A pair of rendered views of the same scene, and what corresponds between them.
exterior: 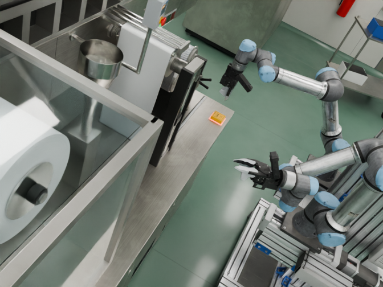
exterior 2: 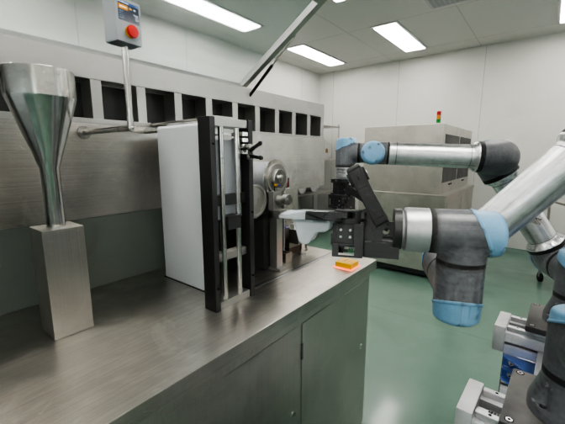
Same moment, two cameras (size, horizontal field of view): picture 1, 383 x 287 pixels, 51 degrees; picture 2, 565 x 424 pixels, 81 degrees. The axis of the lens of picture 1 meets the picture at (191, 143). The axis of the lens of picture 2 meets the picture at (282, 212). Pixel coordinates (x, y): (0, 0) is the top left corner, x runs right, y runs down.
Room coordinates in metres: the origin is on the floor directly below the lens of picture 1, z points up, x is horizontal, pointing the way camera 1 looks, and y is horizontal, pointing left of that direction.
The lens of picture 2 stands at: (0.67, -0.50, 1.34)
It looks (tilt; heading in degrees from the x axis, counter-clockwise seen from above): 10 degrees down; 30
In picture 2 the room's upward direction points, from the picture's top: straight up
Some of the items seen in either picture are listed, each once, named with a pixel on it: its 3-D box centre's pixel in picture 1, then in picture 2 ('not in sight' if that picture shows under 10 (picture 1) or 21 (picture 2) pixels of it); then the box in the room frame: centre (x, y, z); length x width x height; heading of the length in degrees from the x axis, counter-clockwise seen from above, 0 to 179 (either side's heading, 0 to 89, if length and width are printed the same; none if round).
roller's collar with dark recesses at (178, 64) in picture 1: (179, 66); not in sight; (1.53, 0.19, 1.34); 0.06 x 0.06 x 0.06; 82
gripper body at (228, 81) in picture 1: (232, 76); (342, 193); (1.91, -0.05, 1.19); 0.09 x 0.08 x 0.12; 82
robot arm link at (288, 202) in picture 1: (290, 195); (455, 285); (1.30, -0.48, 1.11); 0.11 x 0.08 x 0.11; 15
